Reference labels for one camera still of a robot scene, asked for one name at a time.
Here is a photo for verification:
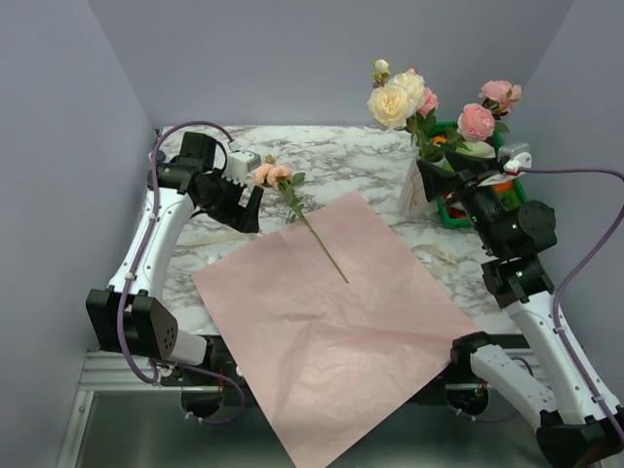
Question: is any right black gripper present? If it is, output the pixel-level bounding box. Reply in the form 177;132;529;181
416;148;508;255

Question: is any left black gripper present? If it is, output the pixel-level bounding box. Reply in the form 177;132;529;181
198;168;263;233

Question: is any peach rose stem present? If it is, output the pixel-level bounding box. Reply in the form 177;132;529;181
253;155;349;284

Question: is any pink rose stem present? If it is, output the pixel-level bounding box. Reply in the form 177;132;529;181
411;80;523;161

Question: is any beige ribbon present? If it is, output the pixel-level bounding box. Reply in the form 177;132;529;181
175;232;460;278

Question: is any purple wrapping paper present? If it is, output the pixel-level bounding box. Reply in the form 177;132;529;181
192;192;478;467

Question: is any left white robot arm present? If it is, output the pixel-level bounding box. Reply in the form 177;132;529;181
86;132;263;385

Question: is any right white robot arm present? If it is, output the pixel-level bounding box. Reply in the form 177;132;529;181
417;147;623;467

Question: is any white ribbed ceramic vase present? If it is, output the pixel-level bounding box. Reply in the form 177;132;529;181
398;160;435;220

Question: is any green plastic tray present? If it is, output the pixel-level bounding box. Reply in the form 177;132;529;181
431;122;527;229

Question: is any white bottle black cap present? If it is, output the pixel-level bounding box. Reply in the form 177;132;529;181
148;150;167;165

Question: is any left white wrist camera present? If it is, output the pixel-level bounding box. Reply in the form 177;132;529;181
222;150;261;185

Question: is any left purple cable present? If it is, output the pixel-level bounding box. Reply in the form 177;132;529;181
116;119;245;425

